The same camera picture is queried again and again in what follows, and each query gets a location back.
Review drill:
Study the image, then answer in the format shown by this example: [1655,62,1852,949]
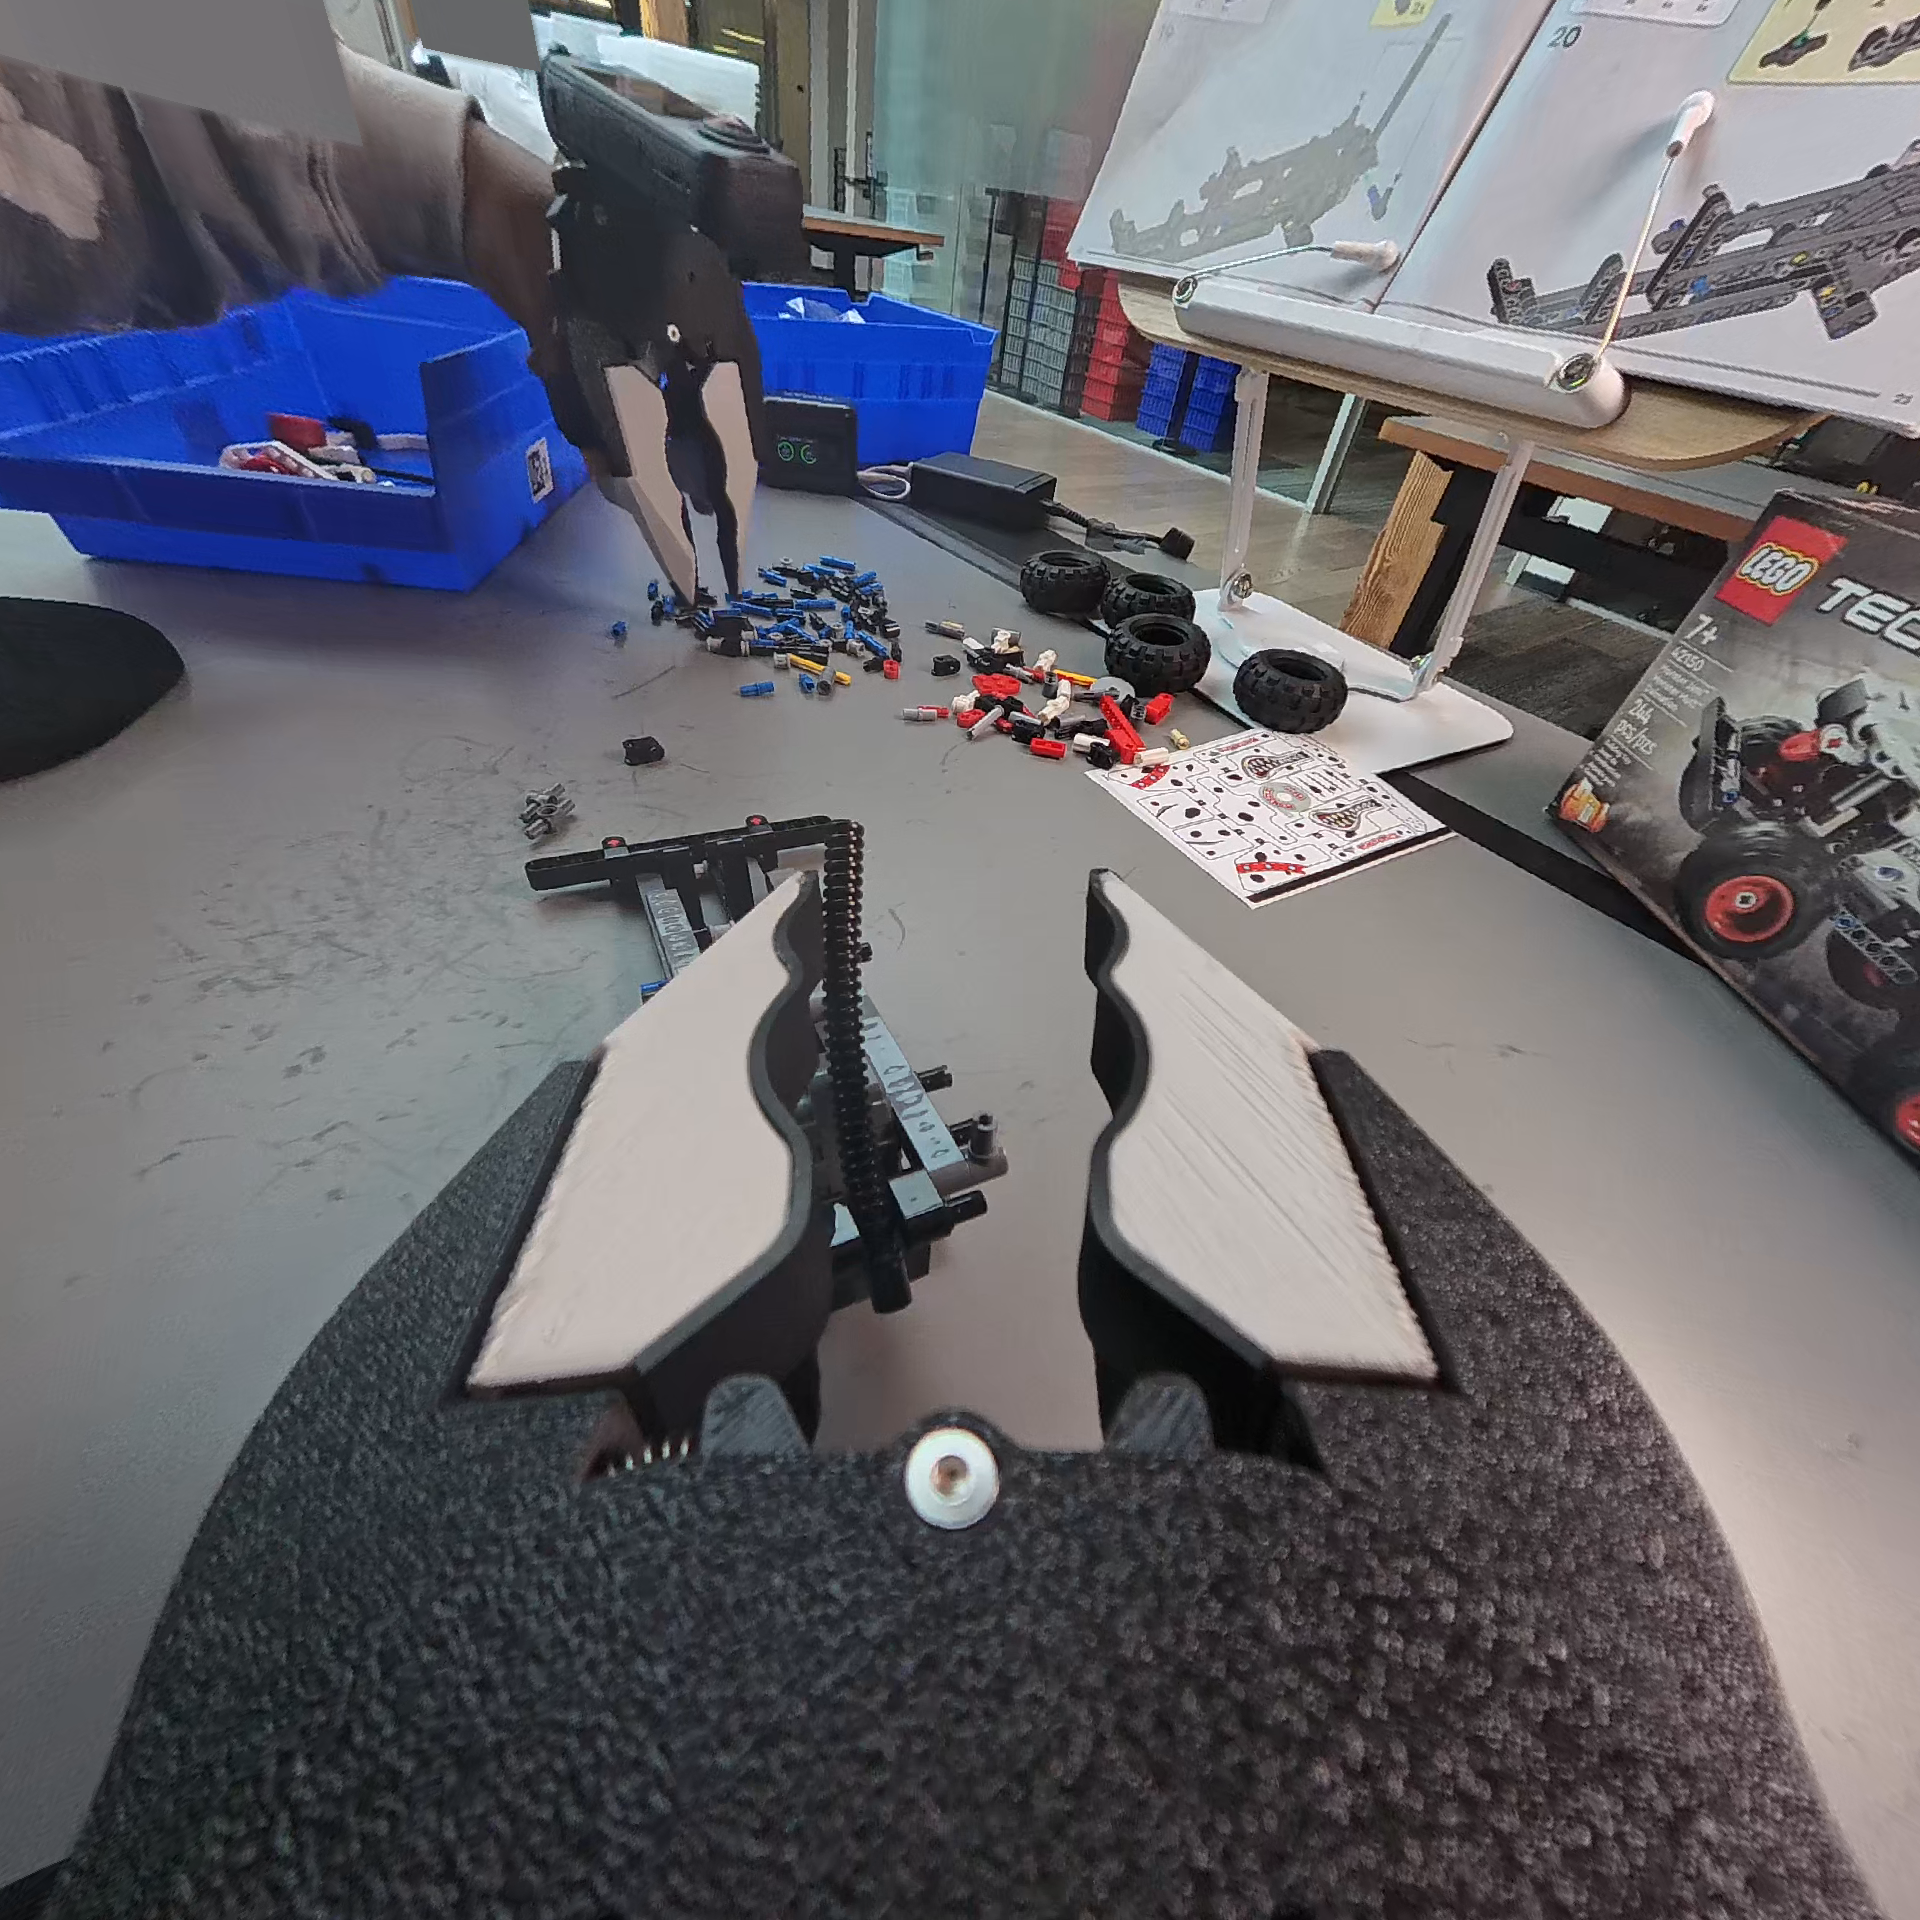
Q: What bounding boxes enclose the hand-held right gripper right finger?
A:
[1078,864,1443,1439]

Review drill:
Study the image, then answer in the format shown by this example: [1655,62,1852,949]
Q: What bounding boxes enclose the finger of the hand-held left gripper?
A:
[604,362,706,600]
[693,357,764,599]

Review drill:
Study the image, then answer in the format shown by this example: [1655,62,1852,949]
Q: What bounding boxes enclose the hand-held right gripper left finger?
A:
[463,871,836,1448]

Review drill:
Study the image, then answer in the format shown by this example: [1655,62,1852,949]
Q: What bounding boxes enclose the pile of blue black pins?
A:
[609,556,910,704]

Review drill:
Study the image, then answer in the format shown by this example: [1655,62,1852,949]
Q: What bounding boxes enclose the grey black toy chassis model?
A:
[525,814,1010,1313]

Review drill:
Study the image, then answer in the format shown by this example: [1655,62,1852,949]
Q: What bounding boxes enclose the person's left forearm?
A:
[0,46,474,338]

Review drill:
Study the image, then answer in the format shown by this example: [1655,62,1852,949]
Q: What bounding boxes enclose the dark background desk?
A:
[801,208,947,295]

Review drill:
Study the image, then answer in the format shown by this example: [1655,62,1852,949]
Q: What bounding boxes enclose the person's left hand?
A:
[463,124,567,380]

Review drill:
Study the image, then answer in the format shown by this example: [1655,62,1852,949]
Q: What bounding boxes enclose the black power bank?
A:
[759,396,860,492]

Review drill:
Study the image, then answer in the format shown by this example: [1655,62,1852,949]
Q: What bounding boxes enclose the plain blue bin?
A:
[743,280,999,466]

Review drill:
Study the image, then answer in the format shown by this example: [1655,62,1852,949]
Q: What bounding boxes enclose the black power adapter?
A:
[908,452,1061,524]

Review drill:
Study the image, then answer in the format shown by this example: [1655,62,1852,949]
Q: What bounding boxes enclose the red white parts in bin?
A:
[218,412,436,489]

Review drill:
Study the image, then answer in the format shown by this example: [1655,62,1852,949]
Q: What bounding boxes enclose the pile of red white pieces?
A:
[897,630,1194,768]

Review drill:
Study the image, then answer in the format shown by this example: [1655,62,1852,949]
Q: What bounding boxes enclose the shelf of small storage bins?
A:
[983,181,1249,455]

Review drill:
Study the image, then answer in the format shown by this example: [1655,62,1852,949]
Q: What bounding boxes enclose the white sticker sheet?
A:
[1084,727,1453,910]

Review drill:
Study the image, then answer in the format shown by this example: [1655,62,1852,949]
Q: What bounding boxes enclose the blue bin with square label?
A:
[0,277,589,594]

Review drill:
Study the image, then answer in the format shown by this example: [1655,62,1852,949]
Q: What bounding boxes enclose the building instruction booklet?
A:
[1062,0,1920,436]

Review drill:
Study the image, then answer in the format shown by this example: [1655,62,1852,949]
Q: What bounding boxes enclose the wooden background table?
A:
[1340,412,1825,694]

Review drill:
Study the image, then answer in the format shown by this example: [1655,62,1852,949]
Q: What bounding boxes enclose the white wooden book stand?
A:
[1118,89,1825,759]

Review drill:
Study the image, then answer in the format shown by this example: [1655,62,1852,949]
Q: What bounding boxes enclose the toy truck set box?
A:
[1548,487,1920,1157]

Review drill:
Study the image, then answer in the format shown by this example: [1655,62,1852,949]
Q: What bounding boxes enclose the black adapter cable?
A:
[1043,502,1198,564]

